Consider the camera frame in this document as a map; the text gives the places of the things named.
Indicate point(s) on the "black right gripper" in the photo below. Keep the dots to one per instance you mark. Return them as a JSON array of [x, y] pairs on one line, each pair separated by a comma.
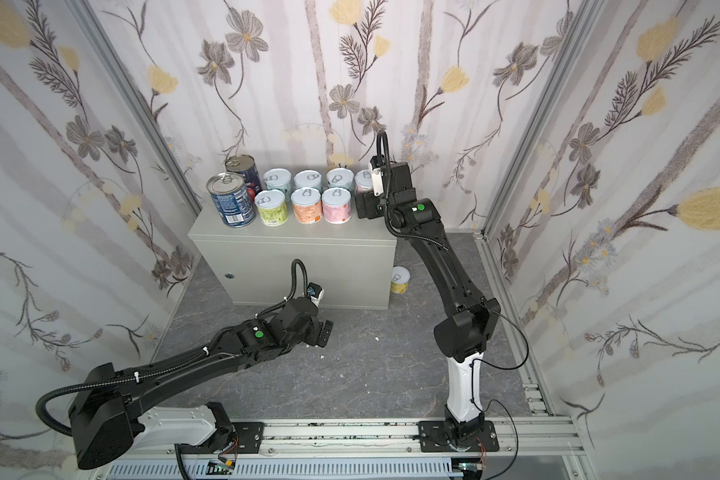
[[366, 204]]

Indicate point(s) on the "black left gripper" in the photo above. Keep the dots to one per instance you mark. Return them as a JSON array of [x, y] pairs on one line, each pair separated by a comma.
[[323, 333]]

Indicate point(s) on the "pink flower label can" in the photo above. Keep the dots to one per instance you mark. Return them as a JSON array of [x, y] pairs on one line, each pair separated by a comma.
[[363, 182]]

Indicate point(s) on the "teal label can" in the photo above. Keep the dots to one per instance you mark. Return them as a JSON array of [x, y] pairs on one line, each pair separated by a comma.
[[340, 178]]

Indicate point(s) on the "pale blue label can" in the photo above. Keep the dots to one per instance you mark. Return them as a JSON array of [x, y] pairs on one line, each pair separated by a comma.
[[308, 179]]

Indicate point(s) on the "orange label can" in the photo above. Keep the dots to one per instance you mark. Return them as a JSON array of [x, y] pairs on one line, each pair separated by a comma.
[[307, 205]]

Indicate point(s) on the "light blue label can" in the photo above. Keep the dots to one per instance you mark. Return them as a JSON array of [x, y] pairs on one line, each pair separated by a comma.
[[279, 179]]

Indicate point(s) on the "green label can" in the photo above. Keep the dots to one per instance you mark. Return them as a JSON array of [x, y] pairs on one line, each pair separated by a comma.
[[271, 207]]

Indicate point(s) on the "dark blue tomato can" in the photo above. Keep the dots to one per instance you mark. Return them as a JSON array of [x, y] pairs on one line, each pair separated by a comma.
[[244, 165]]

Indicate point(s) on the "blue nutrition label can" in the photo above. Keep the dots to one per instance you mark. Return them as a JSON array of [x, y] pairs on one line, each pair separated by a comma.
[[230, 196]]

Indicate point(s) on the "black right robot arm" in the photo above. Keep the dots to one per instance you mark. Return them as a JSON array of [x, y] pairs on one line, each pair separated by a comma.
[[470, 317]]

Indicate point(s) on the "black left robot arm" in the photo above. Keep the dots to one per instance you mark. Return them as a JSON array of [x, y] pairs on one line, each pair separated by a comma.
[[104, 416]]

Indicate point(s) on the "grey metal cabinet box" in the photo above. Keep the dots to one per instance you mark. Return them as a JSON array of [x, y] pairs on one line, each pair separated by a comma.
[[352, 262]]

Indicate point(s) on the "yellow label can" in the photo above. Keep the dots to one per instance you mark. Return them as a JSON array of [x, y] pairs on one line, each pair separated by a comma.
[[400, 280]]

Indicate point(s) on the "white slotted cable duct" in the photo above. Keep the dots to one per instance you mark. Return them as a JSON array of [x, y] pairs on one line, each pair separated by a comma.
[[352, 468]]

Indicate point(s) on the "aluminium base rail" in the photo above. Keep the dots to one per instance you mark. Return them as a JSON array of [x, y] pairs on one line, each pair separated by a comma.
[[324, 438]]

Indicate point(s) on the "aluminium corner frame right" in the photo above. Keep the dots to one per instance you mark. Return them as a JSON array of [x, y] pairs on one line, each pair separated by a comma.
[[572, 44]]

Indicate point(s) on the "aluminium corner frame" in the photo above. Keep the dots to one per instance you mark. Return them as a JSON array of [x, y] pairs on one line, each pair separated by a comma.
[[90, 26], [572, 44]]

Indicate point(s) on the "aluminium corner frame left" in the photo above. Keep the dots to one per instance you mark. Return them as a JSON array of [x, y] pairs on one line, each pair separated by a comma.
[[90, 26]]

